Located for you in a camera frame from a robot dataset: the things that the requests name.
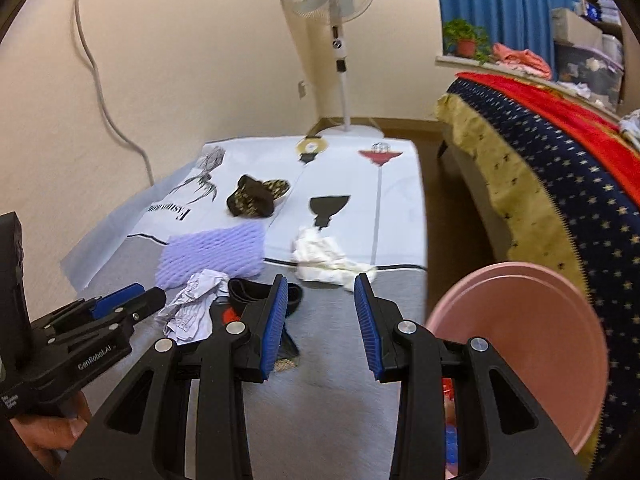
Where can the red blanket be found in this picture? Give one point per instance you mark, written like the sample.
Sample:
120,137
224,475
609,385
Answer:
560,115

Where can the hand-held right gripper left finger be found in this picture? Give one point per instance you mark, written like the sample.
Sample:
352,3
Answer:
275,330

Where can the pink plastic bin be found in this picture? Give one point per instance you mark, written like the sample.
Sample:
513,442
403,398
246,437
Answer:
525,350

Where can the person's left hand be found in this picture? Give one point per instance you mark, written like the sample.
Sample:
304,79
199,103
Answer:
45,430

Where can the blue curtain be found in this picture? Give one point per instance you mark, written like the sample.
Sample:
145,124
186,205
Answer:
500,0

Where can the table with printed cloth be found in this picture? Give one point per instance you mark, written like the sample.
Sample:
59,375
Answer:
330,410

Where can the black gold patterned wrapper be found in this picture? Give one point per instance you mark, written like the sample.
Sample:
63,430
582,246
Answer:
250,197

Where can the white crumpled cloth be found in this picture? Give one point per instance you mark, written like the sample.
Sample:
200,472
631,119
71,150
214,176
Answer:
577,89

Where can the blue plastic bag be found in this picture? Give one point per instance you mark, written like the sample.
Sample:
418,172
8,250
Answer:
451,445

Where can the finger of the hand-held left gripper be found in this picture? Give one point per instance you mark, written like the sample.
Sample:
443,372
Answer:
117,299
150,302

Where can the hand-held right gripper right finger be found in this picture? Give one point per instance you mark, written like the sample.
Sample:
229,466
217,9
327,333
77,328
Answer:
367,325

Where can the wall outlet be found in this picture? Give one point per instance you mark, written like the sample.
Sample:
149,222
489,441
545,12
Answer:
301,89

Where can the striped duvet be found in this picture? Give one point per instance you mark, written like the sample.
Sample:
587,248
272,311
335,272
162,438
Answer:
632,127

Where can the clear storage box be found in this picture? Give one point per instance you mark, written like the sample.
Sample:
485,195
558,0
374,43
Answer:
585,72

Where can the black snack wrapper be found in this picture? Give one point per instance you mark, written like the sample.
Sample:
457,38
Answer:
287,347

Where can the printed paper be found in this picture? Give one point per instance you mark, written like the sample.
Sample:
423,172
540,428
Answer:
192,305

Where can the bookshelf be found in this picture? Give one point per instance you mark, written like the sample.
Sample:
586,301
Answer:
600,5

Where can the potted green plant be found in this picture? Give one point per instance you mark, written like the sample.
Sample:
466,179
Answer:
466,47

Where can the bed with star blanket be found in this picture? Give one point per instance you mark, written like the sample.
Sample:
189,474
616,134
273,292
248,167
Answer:
575,185

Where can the black elastic band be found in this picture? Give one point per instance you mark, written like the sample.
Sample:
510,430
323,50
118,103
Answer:
245,292

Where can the pink folded cloth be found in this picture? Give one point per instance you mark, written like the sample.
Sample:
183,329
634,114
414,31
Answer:
522,60

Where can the grey cardboard box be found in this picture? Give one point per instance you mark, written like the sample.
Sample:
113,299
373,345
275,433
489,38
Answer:
575,27

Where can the white plastic container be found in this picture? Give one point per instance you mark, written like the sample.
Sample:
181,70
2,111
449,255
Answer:
612,50

